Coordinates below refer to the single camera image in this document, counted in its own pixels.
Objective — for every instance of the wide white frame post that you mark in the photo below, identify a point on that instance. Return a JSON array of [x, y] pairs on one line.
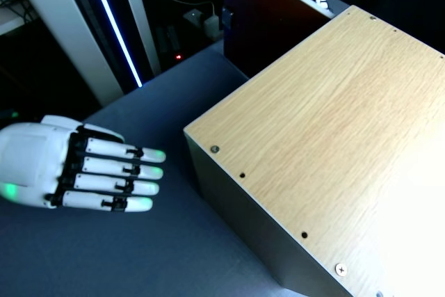
[[66, 36]]

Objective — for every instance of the light wood cabinet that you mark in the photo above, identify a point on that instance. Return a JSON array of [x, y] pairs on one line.
[[330, 137]]

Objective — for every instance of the grey plug block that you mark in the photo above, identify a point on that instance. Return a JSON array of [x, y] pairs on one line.
[[193, 17]]

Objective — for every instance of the narrow white frame post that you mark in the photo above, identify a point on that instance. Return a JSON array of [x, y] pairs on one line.
[[140, 18]]

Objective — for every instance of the bright LED light strip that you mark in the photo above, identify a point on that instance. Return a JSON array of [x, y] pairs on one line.
[[113, 24]]

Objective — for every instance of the white power adapter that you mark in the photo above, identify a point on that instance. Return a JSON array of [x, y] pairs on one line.
[[211, 25]]

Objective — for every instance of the grey table cloth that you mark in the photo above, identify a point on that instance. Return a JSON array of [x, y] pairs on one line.
[[139, 251]]

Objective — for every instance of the white shelf board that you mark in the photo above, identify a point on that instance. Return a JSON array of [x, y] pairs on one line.
[[10, 22]]

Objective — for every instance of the cabinet door with white edge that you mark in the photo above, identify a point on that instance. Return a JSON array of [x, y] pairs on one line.
[[274, 22]]

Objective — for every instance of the black power strip, red light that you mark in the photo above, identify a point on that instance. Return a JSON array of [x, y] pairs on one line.
[[170, 45]]

